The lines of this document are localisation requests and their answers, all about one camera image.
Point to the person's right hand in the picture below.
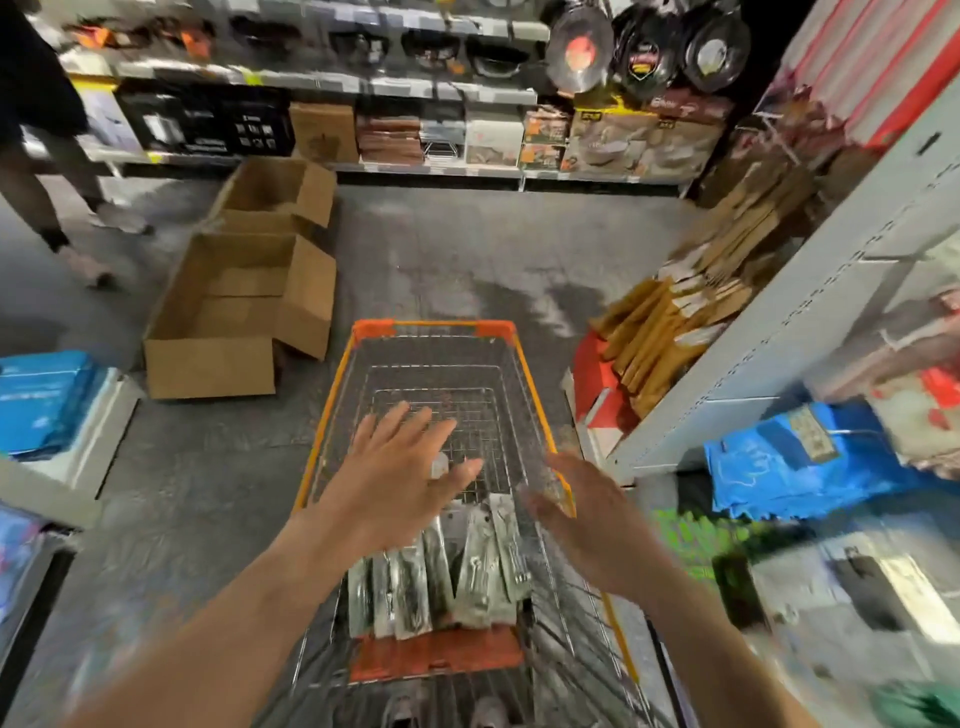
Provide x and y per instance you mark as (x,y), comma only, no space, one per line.
(600,540)

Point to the person's left hand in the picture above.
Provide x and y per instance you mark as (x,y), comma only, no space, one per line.
(390,488)

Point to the pile of packaged kitchen tools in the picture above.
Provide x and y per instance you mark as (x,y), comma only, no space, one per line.
(480,570)

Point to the kitchen tools display rack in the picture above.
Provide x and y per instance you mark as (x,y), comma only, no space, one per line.
(780,323)

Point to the person's right forearm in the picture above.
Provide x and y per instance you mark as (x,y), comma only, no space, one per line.
(720,660)

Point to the person's left forearm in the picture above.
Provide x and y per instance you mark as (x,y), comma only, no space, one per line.
(210,660)

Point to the orange cart seat flap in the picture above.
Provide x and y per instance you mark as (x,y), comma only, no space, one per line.
(435,653)

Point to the background cookware shelf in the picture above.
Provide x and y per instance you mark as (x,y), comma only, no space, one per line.
(495,93)

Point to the green black packets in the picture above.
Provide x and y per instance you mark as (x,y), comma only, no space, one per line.
(698,540)

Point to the large open cardboard box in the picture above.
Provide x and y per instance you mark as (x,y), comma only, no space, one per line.
(225,360)

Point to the white display platform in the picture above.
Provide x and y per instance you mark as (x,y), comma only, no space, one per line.
(105,435)

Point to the small open cardboard box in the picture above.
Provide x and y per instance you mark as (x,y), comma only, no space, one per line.
(300,188)

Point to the blue boxes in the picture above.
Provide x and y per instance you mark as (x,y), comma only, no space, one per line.
(45,398)

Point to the brown carton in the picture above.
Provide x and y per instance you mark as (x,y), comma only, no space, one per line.
(323,132)

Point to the black appliance box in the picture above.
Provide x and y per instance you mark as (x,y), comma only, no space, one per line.
(168,120)
(255,123)

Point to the black frying pan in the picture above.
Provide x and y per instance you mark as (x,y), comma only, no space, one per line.
(578,45)
(648,48)
(717,45)

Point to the red hanging packets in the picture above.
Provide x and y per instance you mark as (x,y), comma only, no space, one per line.
(885,60)

